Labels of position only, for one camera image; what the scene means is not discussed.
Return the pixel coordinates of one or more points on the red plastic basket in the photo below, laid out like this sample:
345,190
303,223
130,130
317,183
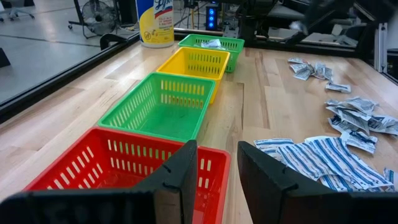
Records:
93,161

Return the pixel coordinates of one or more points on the black computer tower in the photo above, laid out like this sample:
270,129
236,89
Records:
211,17

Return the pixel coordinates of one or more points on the blue striped bandage wrapper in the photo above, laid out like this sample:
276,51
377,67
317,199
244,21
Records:
272,146
306,160
345,161
390,177
339,184

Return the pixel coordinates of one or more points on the black aluminium table frame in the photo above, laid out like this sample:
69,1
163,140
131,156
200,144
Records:
46,90

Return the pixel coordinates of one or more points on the white alcohol prep pad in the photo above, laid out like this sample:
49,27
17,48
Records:
338,87
332,102
211,43
298,27
359,141
354,117
357,104
384,123
340,126

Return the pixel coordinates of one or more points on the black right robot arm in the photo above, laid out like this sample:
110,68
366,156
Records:
253,25

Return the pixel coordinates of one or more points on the yellow plastic basket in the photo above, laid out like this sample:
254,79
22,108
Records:
192,59

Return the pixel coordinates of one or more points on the silver aluminium extrusion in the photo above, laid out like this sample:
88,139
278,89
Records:
380,46

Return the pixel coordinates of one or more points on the black floor fan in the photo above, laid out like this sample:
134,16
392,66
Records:
99,17

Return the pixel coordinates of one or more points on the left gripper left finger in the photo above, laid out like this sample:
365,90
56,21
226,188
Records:
168,193

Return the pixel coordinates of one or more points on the blue office chair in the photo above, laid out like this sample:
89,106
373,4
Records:
17,11

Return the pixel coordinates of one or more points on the green plastic basket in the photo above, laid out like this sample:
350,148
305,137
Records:
230,46
161,115

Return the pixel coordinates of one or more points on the yellow disinfecting wipes canister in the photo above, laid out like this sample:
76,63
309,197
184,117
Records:
155,28

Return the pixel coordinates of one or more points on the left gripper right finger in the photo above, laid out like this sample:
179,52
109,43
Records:
270,193

